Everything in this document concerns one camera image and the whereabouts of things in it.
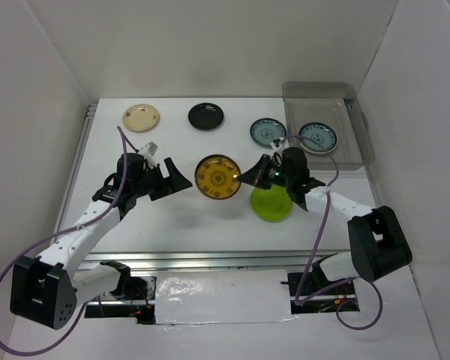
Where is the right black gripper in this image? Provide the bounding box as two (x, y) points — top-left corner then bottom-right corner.
(239, 153), (294, 189)

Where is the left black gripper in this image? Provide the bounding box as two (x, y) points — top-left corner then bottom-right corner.
(132, 157), (192, 202)

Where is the lime green plate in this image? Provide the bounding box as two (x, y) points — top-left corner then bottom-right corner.
(250, 185), (293, 222)

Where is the yellow brown patterned plate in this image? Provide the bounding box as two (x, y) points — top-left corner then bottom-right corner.
(194, 154), (242, 200)

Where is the blue patterned plate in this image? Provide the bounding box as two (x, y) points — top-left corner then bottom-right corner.
(249, 118), (287, 149)
(298, 122), (338, 148)

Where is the cream plate with black blotch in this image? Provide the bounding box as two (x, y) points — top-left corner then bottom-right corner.
(301, 144), (335, 155)

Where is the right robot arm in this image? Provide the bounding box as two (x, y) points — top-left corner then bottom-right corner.
(238, 147), (413, 294)

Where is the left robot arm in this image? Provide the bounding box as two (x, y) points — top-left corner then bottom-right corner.
(10, 153), (192, 330)

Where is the clear plastic bin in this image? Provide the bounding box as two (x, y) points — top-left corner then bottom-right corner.
(282, 82), (375, 171)

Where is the cream plate with flowers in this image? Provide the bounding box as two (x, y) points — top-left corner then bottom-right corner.
(122, 104), (160, 133)

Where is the white foil covered panel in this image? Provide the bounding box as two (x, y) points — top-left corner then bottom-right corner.
(154, 270), (292, 325)

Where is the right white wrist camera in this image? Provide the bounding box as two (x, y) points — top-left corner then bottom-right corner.
(270, 137), (286, 152)

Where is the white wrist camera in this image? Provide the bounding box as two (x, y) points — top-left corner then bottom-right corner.
(270, 137), (286, 152)
(139, 142), (158, 157)

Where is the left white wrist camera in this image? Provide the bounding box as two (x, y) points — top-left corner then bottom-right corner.
(139, 142), (158, 157)

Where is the aluminium table frame rail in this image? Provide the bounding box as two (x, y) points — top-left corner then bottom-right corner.
(74, 97), (403, 271)

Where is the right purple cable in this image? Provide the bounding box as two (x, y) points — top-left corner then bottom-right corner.
(280, 135), (383, 331)

